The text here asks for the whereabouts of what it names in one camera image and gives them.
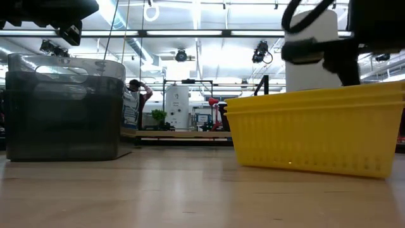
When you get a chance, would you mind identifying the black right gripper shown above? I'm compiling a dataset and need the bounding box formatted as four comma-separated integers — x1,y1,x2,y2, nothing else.
323,0,405,86

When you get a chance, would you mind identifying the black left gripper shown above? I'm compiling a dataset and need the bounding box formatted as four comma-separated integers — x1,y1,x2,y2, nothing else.
33,0,100,47

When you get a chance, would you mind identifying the grey translucent plastic basket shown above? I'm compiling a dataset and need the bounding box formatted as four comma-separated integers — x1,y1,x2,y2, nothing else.
6,53,127,73
4,89,133,162
4,71,125,92

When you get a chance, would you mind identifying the white LED light bar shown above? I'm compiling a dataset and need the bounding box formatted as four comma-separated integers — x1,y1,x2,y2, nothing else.
0,28,352,37

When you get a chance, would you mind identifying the person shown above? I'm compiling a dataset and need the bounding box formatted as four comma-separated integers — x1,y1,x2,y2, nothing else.
127,79,154,131

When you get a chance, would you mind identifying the green potted plant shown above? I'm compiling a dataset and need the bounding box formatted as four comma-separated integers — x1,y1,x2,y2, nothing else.
150,109,168,129

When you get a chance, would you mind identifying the white cylindrical tank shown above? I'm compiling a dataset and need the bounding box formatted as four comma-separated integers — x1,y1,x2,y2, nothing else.
164,85,190,131

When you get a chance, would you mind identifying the red desk lamp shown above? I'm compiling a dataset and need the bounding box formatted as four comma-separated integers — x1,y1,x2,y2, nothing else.
208,97,223,132

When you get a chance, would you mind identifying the silver ventilation duct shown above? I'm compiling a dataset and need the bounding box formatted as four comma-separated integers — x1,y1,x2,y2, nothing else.
94,0,165,72

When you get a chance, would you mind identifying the thin black cable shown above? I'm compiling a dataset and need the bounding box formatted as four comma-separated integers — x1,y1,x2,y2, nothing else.
103,0,120,61

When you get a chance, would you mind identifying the yellow hanging cable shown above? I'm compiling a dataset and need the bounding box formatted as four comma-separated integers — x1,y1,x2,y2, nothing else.
121,0,131,64

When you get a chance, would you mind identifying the white hanging ring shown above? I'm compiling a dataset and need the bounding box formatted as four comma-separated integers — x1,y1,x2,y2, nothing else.
143,1,161,23

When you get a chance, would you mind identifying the black camera cable loop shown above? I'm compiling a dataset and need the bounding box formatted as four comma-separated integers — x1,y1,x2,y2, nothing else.
280,0,335,35

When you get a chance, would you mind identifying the black metal shelf end frame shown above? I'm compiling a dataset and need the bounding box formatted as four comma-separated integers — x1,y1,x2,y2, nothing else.
254,74,270,96

